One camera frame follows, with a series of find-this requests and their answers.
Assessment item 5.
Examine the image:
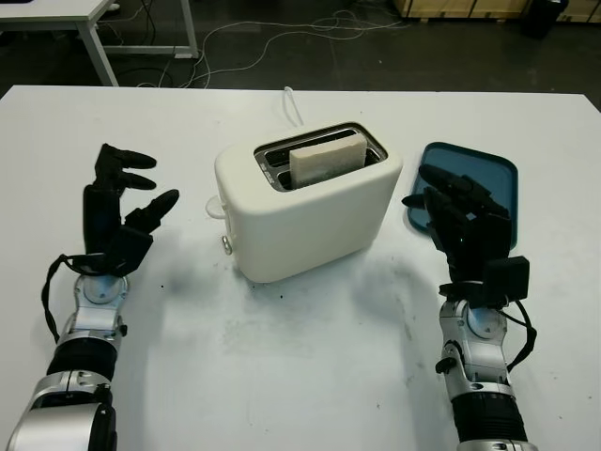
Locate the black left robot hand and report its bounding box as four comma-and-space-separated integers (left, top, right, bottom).
83, 143, 180, 259

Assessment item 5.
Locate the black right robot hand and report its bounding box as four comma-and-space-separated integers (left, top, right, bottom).
401, 163, 513, 287

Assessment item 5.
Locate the white toaster lever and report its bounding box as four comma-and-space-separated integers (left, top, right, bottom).
204, 195, 227, 221

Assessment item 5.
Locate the white bread slice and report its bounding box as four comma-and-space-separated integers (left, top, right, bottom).
288, 135, 368, 191

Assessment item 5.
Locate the blue plastic tray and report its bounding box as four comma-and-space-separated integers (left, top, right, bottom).
406, 141, 520, 249

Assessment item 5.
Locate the cream white toaster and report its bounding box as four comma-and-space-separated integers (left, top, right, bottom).
214, 121, 404, 285

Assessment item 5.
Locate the white office desk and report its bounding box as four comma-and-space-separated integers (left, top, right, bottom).
0, 0, 199, 88

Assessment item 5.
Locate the black waste bin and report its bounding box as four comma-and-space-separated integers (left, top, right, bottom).
520, 0, 570, 41

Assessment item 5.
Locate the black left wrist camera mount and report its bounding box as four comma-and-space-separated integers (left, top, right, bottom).
103, 226, 155, 277

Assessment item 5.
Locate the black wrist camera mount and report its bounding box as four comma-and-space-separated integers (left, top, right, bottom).
103, 226, 155, 277
482, 256, 532, 309

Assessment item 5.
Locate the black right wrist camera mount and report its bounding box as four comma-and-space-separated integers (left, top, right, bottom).
482, 256, 532, 309

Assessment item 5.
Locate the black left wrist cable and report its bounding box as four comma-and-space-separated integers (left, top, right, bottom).
39, 253, 112, 344

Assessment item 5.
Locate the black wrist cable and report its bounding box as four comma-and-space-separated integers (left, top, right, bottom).
39, 253, 112, 344
497, 298, 538, 375

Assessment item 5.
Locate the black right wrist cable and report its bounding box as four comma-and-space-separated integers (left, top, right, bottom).
497, 298, 538, 375

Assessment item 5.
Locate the white toaster power cord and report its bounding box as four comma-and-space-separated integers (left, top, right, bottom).
281, 86, 306, 128

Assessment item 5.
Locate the black floor cable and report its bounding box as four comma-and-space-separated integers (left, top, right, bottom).
107, 0, 198, 90

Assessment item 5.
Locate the white floor cable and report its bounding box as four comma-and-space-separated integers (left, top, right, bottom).
187, 11, 414, 90

